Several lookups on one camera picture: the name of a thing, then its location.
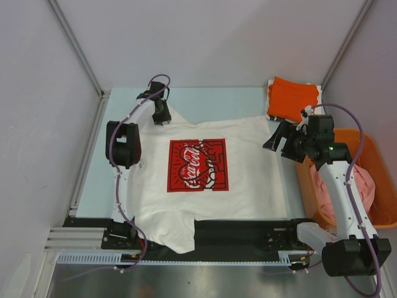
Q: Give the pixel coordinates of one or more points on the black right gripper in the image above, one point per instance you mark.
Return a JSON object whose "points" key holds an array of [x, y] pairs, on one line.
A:
{"points": [[283, 130]]}

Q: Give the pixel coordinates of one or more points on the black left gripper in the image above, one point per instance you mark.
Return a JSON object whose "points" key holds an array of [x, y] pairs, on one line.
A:
{"points": [[159, 120]]}

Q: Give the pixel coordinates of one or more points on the white t-shirt red graphic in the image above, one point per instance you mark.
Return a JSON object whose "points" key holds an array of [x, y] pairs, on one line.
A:
{"points": [[209, 171]]}

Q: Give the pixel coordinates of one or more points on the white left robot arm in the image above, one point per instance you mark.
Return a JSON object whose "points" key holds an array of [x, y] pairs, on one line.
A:
{"points": [[123, 147]]}

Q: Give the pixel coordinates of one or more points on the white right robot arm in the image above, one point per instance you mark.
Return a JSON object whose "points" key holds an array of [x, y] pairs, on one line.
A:
{"points": [[355, 249]]}

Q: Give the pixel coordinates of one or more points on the folded orange t-shirt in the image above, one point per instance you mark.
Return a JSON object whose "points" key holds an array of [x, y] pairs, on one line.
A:
{"points": [[288, 96]]}

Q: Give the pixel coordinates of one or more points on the pink t-shirt in bin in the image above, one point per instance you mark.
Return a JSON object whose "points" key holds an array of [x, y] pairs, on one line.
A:
{"points": [[364, 183]]}

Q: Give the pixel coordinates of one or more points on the orange plastic bin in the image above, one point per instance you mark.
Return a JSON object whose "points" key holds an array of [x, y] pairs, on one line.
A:
{"points": [[382, 213]]}

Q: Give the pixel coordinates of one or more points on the white slotted cable duct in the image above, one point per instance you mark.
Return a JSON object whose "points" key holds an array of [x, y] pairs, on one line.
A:
{"points": [[93, 259]]}

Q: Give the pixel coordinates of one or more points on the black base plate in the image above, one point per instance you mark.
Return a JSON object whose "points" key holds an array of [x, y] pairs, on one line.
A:
{"points": [[216, 241]]}

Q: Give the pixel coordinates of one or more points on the left corner frame post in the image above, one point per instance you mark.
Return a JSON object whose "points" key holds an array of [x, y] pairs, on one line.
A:
{"points": [[71, 39]]}

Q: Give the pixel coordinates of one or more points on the corner frame post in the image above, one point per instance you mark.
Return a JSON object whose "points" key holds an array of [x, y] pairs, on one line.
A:
{"points": [[71, 39], [353, 30]]}

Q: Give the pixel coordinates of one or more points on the aluminium frame rail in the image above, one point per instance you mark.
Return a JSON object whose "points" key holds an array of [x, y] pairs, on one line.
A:
{"points": [[80, 238]]}

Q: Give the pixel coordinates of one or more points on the right corner frame post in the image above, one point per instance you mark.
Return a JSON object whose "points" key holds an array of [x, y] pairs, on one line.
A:
{"points": [[353, 30]]}

